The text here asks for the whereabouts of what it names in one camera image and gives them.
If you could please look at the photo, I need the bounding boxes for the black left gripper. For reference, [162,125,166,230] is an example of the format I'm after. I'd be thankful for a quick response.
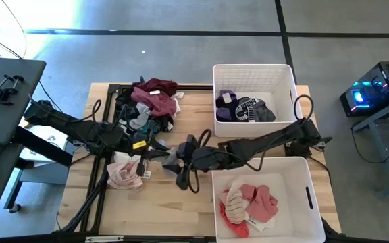
[113,130,172,178]

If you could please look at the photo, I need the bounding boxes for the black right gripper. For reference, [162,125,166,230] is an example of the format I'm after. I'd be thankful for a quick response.
[162,134,223,191]

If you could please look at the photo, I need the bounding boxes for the light grey cloth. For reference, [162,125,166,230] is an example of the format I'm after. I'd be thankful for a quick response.
[162,147,182,167]

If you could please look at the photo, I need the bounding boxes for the pale pink garment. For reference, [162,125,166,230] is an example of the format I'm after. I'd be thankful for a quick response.
[105,160,145,190]

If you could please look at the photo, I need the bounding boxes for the large black garment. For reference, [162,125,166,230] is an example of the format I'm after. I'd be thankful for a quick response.
[115,86,140,119]

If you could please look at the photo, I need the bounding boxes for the white cloth with label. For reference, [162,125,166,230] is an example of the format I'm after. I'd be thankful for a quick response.
[171,90,186,118]

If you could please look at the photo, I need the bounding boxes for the small white cloth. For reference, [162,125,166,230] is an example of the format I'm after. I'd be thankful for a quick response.
[218,188,236,205]

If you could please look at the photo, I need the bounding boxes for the purple fleece cloth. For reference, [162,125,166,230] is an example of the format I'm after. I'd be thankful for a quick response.
[216,107,236,123]

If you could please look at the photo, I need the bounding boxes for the striped beige garment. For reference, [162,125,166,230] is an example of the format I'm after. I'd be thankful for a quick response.
[224,182,250,225]

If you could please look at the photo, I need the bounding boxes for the salmon pink garment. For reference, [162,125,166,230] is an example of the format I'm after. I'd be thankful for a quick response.
[240,184,258,203]

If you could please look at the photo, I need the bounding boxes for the purple garment with tag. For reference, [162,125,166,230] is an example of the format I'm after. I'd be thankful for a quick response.
[217,89,239,109]

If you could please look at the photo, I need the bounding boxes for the dark clothes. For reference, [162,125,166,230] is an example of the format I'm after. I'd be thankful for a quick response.
[234,97,277,124]

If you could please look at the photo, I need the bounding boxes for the white plastic laundry basket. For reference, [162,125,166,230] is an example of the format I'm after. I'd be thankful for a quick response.
[212,63,303,138]
[211,156,326,243]

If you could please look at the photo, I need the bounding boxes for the pile of mixed clothes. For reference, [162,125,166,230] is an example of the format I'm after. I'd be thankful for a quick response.
[54,83,215,243]

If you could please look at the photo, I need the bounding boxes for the grey garment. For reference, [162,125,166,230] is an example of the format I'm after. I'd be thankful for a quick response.
[128,103,152,131]

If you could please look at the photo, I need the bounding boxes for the dark maroon garment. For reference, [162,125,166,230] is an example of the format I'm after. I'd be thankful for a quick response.
[136,78,178,97]

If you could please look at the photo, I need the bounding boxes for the white cardboard box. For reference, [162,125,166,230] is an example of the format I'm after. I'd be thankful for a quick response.
[18,124,71,168]

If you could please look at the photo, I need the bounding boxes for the black clamp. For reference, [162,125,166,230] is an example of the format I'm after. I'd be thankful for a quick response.
[0,74,25,106]

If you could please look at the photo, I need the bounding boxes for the grey metal stand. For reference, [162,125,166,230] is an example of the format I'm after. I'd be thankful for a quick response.
[351,97,389,198]

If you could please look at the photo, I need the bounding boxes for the silver camera bracket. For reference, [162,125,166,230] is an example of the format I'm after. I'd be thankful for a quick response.
[84,235,125,243]

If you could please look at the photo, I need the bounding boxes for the black desk leg frame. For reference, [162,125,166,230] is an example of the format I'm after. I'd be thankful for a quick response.
[3,126,74,212]

